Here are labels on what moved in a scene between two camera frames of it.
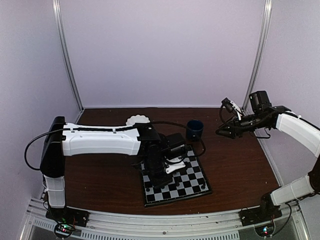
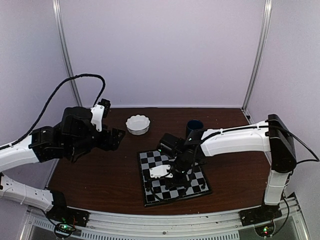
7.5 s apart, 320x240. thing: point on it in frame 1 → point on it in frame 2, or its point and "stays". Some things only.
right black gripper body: [240, 130] → [183, 181]
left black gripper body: [152, 169] → [104, 143]
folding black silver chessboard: [188, 182] stays
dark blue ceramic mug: [194, 130] stays
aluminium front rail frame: [216, 226] stays
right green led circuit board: [266, 230] stays
